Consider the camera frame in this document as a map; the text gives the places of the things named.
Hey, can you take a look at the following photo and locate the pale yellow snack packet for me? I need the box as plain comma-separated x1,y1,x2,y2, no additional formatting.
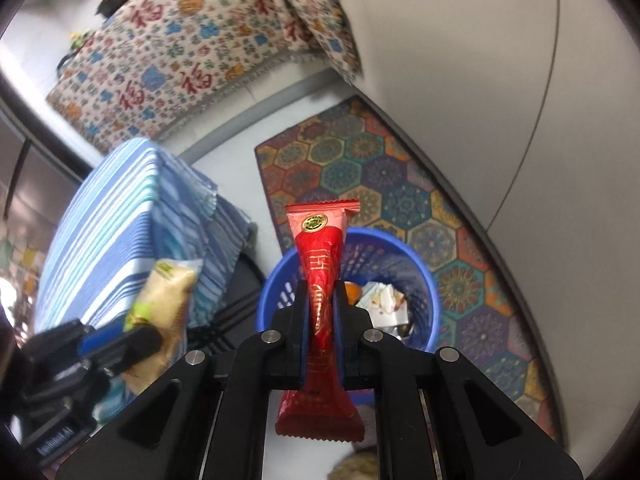
122,259,202,394

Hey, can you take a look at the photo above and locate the patterned fu character cloth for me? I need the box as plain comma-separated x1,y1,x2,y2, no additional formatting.
47,0,360,155

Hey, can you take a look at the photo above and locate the red snack wrapper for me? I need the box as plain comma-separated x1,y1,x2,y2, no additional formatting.
276,200,364,442

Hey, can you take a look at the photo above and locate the blue striped tablecloth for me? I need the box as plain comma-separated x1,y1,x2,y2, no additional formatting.
34,136,252,424

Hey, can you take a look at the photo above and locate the colourful hexagon floor mat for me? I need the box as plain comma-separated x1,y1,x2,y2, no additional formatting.
255,96,563,440

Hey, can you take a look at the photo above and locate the blue plastic trash basket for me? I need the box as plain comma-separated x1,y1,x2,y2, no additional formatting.
256,228,440,411

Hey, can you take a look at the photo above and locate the red white paper carton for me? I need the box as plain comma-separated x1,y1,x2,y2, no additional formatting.
356,282,409,328

